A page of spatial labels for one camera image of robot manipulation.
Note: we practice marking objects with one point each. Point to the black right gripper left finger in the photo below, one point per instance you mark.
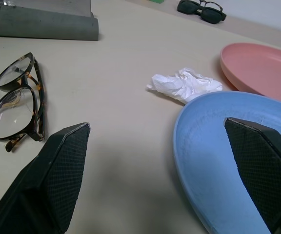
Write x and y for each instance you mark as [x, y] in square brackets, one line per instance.
[57, 182]

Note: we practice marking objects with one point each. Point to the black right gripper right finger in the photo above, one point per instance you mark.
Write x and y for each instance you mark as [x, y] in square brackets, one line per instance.
[260, 170]

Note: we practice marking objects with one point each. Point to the blue plate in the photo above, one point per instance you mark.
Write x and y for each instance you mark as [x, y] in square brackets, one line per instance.
[204, 146]

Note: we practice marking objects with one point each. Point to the tortoiseshell clear-lens glasses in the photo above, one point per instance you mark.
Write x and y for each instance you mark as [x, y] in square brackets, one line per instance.
[213, 5]
[11, 119]

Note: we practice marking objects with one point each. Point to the white tissue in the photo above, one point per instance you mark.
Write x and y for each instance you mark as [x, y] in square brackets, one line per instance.
[184, 85]

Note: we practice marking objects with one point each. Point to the grey glasses case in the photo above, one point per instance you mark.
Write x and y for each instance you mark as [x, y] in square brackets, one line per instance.
[45, 26]

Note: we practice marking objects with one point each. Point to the pink plate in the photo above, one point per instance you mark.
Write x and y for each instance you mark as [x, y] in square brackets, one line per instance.
[260, 65]

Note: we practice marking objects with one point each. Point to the black sunglasses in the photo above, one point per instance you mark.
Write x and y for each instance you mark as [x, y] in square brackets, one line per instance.
[188, 6]

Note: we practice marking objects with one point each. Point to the green block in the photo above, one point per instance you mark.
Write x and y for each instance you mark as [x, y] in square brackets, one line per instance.
[158, 1]

